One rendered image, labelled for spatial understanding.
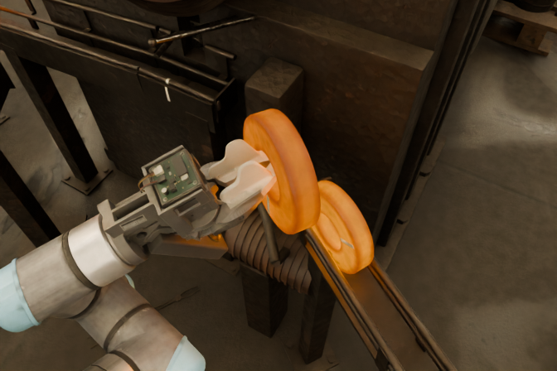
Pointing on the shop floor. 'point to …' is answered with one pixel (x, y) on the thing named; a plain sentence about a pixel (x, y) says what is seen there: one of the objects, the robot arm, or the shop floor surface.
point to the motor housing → (267, 272)
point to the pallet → (528, 3)
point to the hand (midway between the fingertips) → (278, 162)
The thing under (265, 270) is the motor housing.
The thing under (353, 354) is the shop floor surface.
